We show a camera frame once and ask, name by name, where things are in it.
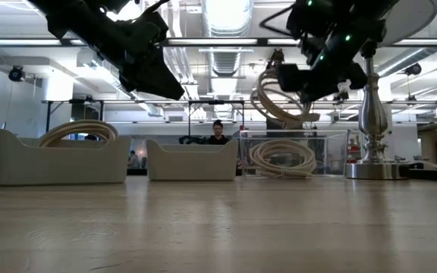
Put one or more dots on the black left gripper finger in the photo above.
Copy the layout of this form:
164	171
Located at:
165	81

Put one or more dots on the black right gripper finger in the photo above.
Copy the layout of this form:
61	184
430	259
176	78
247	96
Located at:
328	88
309	93

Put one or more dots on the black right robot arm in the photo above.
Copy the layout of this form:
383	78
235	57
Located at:
340	22

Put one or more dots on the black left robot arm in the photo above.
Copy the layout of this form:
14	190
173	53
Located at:
82	22

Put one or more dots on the silver table lamp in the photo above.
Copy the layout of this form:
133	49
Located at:
372	113

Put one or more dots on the clear plastic bin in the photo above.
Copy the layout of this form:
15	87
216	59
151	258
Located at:
332	151

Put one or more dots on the shelf with red bins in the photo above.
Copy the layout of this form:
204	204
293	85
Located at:
354	149

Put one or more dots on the person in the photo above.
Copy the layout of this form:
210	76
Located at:
133	160
218	134

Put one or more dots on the white plastic bin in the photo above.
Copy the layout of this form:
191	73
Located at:
63	165
192	163

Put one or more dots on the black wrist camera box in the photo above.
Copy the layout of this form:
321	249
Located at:
148	24

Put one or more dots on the black rack frame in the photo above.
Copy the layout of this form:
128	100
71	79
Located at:
211	102

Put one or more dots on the black ceiling camera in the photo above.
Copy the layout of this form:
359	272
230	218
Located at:
16	74
414	69

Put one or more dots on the silver ventilation duct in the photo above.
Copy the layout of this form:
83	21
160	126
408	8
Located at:
226	22

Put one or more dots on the black aluminium table frame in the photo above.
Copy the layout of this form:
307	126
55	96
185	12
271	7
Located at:
431	170

